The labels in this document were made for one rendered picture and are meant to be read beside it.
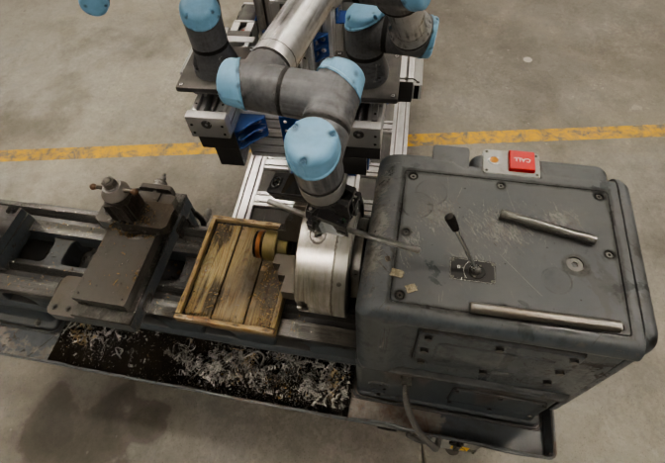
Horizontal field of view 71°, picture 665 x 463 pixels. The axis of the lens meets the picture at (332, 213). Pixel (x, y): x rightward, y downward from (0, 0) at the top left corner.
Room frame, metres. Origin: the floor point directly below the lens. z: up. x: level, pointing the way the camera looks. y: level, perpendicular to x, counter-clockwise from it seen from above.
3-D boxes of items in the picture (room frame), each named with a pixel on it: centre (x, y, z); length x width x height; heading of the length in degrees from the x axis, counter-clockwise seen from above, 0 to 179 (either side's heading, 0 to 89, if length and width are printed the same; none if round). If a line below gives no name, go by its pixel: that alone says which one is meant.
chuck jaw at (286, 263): (0.54, 0.12, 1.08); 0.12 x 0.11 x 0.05; 165
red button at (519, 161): (0.70, -0.47, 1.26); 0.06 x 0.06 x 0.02; 75
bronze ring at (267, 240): (0.64, 0.17, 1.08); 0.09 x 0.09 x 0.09; 75
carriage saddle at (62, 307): (0.79, 0.68, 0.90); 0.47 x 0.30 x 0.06; 165
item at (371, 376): (0.52, -0.37, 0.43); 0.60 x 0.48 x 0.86; 75
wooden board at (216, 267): (0.68, 0.29, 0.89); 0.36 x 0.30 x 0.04; 165
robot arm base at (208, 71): (1.31, 0.33, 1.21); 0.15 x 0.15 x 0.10
